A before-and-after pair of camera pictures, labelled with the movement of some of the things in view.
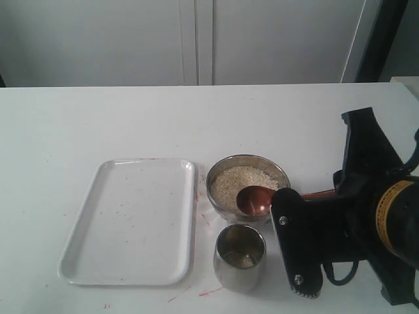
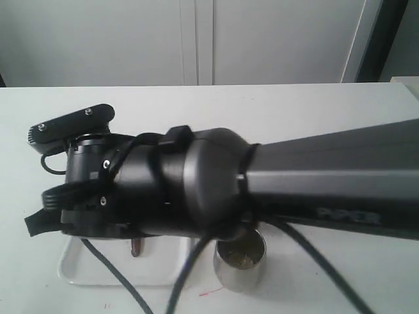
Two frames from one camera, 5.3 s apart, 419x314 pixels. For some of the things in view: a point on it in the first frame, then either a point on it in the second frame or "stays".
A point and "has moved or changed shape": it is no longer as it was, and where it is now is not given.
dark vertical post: (381, 40) stays
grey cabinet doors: (148, 42) stays
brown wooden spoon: (256, 200) has moved or changed shape
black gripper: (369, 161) → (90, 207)
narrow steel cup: (239, 257) stays
